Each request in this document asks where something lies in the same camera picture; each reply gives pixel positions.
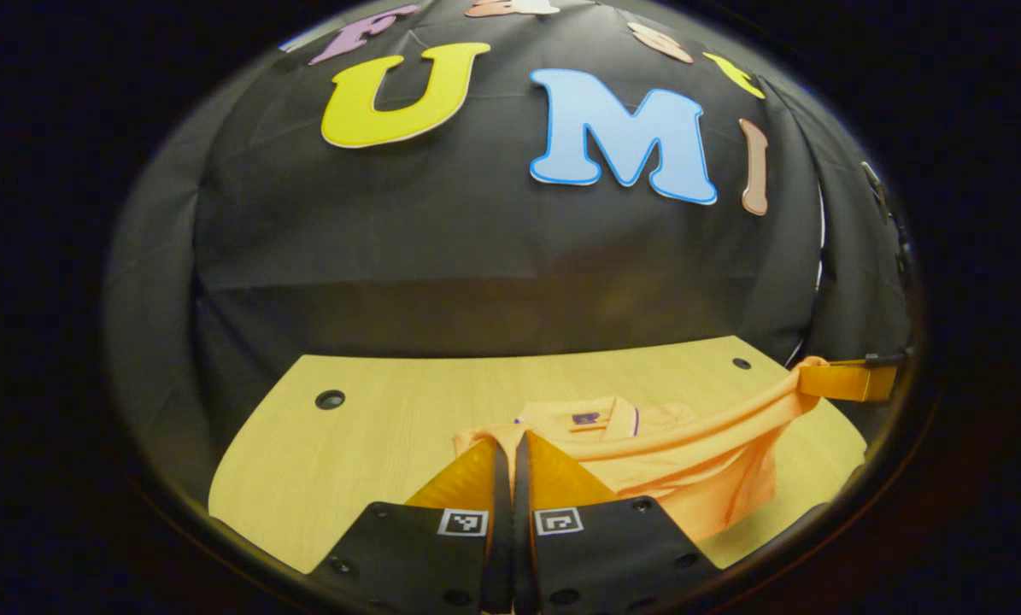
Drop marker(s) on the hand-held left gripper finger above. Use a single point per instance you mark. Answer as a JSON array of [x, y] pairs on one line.
[[523, 555], [501, 555]]

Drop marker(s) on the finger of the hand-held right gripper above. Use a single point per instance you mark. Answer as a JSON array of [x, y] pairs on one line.
[[852, 382]]

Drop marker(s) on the orange T-shirt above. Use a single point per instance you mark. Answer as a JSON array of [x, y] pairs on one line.
[[689, 478]]

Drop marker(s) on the black backdrop cloth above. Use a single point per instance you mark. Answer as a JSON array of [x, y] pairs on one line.
[[476, 256]]

